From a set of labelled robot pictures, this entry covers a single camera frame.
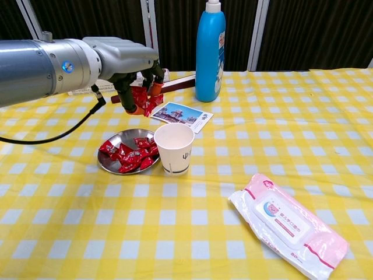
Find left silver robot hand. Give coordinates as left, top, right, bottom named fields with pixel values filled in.
left=82, top=36, right=164, bottom=117

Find round steel plate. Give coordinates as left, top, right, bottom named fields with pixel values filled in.
left=97, top=128, right=161, bottom=176

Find white paper cup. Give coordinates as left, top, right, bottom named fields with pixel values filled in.
left=153, top=122, right=195, bottom=177

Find black partition panel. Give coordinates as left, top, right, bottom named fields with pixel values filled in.
left=27, top=0, right=152, bottom=74
left=154, top=0, right=263, bottom=72
left=256, top=0, right=373, bottom=71
left=0, top=0, right=33, bottom=41

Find dark red folded fan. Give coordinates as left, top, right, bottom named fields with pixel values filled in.
left=111, top=74, right=196, bottom=104

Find building photo postcard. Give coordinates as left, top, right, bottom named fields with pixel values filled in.
left=150, top=101, right=214, bottom=134

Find blue pump bottle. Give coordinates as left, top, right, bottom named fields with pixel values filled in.
left=194, top=0, right=227, bottom=103

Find yellow white checkered tablecloth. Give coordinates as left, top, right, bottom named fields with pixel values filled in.
left=0, top=68, right=373, bottom=280

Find pink wet wipes pack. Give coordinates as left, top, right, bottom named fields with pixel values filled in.
left=228, top=173, right=350, bottom=280

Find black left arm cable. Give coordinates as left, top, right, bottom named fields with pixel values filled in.
left=0, top=84, right=107, bottom=145

